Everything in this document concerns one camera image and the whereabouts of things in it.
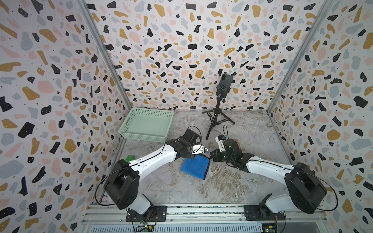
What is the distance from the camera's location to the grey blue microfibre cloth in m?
0.87

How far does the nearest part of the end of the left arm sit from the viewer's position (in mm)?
607

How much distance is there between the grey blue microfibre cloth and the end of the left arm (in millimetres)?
262
